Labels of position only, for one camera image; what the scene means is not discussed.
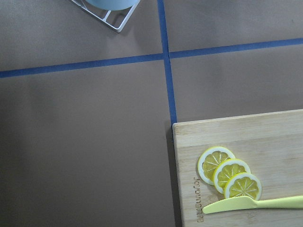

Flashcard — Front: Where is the lemon slice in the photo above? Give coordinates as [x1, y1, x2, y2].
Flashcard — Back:
[223, 172, 262, 201]
[213, 158, 251, 194]
[196, 146, 235, 185]

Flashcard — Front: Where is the light blue cup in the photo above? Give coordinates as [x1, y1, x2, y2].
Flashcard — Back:
[86, 0, 138, 10]

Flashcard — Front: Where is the bamboo cutting board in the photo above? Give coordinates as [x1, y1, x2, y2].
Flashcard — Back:
[173, 110, 303, 227]

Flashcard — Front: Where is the yellow plastic knife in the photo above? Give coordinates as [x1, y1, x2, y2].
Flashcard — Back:
[202, 195, 303, 214]

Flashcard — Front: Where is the white wire cup rack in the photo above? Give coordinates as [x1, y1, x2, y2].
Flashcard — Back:
[71, 0, 140, 33]

